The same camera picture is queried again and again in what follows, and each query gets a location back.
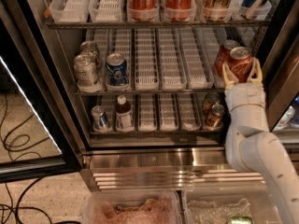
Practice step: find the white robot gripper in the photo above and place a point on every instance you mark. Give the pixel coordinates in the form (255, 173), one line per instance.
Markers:
(244, 92)

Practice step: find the white tray bottom centre right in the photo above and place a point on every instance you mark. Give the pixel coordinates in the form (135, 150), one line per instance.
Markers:
(188, 113)

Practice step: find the stainless steel fridge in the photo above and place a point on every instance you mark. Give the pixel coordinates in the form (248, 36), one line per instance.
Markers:
(126, 159)

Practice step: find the front silver soda can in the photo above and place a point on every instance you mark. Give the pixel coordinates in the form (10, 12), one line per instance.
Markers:
(85, 70)

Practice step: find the right clear plastic bin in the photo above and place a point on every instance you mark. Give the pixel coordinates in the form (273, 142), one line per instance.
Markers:
(215, 203)

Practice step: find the white tray middle centre right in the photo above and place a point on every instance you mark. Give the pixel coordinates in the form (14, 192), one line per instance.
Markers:
(197, 75)

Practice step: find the blue pepsi can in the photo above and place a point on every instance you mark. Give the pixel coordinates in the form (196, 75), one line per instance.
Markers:
(116, 66)

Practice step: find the rear gold can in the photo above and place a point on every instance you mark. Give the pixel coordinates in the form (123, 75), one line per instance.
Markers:
(210, 99)

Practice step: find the clear plastic bin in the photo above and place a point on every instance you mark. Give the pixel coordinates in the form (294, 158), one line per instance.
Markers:
(215, 203)
(133, 206)

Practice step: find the red coke can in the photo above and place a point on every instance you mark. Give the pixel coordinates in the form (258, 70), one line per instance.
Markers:
(223, 54)
(240, 59)

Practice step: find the white tray top far left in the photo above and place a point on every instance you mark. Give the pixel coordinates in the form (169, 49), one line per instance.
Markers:
(69, 10)

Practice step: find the open glass fridge door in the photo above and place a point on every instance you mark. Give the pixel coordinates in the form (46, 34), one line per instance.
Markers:
(33, 141)

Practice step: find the small blue silver can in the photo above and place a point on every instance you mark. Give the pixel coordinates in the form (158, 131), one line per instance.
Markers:
(100, 121)

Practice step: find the brown bottle white cap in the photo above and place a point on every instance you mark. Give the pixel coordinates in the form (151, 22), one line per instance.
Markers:
(124, 113)

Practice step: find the front gold can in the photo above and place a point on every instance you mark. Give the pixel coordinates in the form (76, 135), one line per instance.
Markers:
(214, 116)

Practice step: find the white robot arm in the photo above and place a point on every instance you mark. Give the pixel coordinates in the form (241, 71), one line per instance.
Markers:
(251, 147)

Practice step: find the rear silver soda can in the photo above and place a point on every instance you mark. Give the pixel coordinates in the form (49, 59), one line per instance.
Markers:
(89, 47)

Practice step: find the white tray middle centre left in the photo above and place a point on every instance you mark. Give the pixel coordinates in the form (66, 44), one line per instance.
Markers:
(146, 69)

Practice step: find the green can in bin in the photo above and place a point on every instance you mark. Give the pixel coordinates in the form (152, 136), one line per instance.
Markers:
(241, 220)

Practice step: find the white tray bottom centre left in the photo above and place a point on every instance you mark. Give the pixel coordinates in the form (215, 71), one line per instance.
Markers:
(147, 121)

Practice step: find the left clear plastic bin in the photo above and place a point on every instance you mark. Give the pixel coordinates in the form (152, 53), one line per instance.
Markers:
(133, 206)

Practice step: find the white tray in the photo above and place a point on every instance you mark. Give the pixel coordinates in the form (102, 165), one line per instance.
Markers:
(147, 121)
(106, 10)
(172, 69)
(188, 113)
(146, 69)
(69, 10)
(197, 75)
(168, 112)

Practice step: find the silver soda can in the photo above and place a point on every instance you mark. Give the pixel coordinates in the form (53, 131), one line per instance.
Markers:
(89, 47)
(85, 70)

